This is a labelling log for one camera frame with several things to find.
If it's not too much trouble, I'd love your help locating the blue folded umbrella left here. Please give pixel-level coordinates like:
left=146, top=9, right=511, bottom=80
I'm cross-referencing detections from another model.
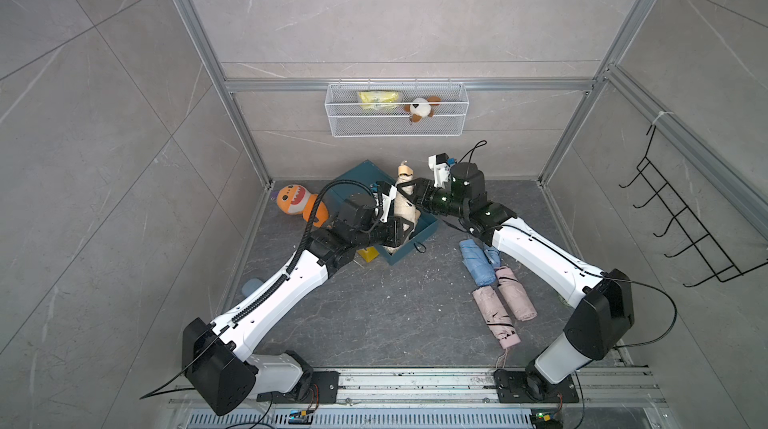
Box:
left=459, top=239, right=496, bottom=287

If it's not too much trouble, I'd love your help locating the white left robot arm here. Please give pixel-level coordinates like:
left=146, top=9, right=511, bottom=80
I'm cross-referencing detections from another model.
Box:
left=182, top=188, right=415, bottom=416

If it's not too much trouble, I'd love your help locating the yellow package in basket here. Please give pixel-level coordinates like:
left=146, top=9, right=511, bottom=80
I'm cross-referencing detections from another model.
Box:
left=357, top=91, right=402, bottom=112

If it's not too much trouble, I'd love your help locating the light blue cup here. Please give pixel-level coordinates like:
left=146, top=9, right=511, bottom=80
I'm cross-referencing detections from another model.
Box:
left=241, top=278, right=263, bottom=298

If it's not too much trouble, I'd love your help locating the pink folded umbrella rear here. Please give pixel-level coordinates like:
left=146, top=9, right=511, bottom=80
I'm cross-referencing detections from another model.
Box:
left=495, top=266, right=538, bottom=322

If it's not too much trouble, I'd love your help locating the pink folded umbrella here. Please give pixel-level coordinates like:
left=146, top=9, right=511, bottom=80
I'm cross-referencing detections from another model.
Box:
left=495, top=266, right=538, bottom=322
left=472, top=286, right=521, bottom=350

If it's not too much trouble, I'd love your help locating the metal base rail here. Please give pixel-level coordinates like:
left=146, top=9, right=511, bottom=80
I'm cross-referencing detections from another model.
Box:
left=159, top=367, right=678, bottom=428

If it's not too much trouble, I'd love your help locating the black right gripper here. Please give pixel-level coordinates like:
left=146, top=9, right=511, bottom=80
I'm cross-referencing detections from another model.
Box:
left=397, top=180, right=468, bottom=222

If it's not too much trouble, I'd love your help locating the black wire wall hook rack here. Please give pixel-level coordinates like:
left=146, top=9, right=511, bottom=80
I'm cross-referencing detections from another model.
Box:
left=619, top=125, right=767, bottom=289

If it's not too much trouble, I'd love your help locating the pink folded umbrella front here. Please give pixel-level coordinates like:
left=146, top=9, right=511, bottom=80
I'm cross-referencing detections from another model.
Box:
left=472, top=286, right=521, bottom=350

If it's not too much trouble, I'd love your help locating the blue folded umbrella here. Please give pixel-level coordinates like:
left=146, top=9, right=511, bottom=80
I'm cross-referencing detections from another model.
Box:
left=459, top=239, right=496, bottom=287
left=484, top=246, right=503, bottom=270

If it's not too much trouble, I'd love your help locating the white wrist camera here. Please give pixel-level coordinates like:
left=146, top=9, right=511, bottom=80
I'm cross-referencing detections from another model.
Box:
left=428, top=153, right=451, bottom=189
left=376, top=181, right=398, bottom=224

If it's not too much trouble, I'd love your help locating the brown white plush dog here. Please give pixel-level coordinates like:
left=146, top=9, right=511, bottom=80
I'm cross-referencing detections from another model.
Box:
left=404, top=96, right=442, bottom=125

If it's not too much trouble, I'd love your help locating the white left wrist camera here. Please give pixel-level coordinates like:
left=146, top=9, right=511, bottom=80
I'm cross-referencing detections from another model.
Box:
left=376, top=181, right=398, bottom=224

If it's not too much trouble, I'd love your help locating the orange shark plush toy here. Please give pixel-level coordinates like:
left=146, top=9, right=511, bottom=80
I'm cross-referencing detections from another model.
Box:
left=275, top=184, right=317, bottom=221

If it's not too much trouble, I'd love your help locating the teal and yellow drawer box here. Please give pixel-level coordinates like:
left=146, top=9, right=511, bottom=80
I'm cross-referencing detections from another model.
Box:
left=326, top=159, right=439, bottom=266

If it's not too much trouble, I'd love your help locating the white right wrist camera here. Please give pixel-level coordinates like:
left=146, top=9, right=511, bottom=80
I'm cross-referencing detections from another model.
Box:
left=428, top=153, right=451, bottom=189

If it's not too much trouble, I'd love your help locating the white wire wall basket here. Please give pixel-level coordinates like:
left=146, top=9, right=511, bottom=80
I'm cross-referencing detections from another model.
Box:
left=324, top=81, right=470, bottom=138

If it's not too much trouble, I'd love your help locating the blue folded umbrella right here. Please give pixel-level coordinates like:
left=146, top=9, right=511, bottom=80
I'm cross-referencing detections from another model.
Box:
left=484, top=246, right=503, bottom=270

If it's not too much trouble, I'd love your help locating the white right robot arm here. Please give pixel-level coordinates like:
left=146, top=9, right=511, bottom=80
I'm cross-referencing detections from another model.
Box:
left=396, top=162, right=635, bottom=401

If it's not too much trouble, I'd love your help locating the beige umbrella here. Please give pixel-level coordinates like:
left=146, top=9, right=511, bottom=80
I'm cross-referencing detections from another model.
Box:
left=393, top=161, right=420, bottom=232
left=383, top=232, right=412, bottom=255

